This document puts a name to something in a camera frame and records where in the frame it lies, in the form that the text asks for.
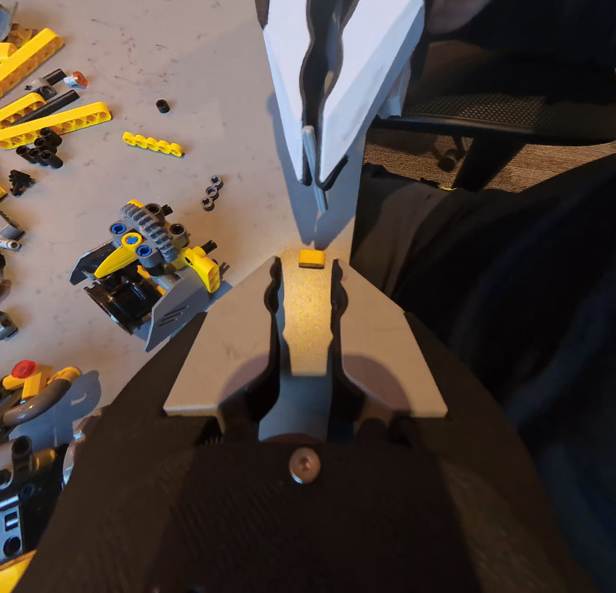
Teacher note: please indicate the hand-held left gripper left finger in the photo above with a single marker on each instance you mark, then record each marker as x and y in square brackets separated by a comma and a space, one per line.
[221, 357]

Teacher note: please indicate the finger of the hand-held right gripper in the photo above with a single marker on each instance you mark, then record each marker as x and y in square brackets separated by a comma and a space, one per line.
[286, 49]
[375, 49]

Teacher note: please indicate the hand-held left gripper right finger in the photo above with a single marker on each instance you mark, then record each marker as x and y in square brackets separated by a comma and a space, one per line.
[390, 357]

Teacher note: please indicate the yellow brick wheel subassembly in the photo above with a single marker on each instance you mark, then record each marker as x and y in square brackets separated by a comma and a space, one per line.
[159, 275]

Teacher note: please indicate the small yellow connector piece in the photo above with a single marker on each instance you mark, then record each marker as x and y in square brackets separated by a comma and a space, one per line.
[311, 259]

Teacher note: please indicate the thin grey axle rod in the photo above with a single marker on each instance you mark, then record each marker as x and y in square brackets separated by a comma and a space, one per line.
[320, 193]

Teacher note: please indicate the yellow holed beam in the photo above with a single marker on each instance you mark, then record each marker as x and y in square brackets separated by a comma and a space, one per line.
[153, 144]

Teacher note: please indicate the yellow brick vehicle model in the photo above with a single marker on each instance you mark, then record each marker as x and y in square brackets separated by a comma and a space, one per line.
[29, 434]

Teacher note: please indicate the spread of yellow beams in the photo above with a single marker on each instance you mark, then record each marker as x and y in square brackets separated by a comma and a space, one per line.
[53, 119]

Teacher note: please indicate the person's right hand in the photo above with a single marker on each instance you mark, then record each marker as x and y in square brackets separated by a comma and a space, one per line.
[457, 1]

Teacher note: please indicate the person's dark clothing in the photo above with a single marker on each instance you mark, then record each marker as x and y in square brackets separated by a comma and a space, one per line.
[481, 290]

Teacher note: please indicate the small black bushing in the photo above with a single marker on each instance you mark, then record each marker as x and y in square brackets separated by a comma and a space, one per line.
[162, 106]

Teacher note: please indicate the small orange peg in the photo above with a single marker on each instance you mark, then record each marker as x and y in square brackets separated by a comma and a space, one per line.
[77, 79]

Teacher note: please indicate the black connector cluster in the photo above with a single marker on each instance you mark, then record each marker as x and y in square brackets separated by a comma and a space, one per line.
[41, 150]

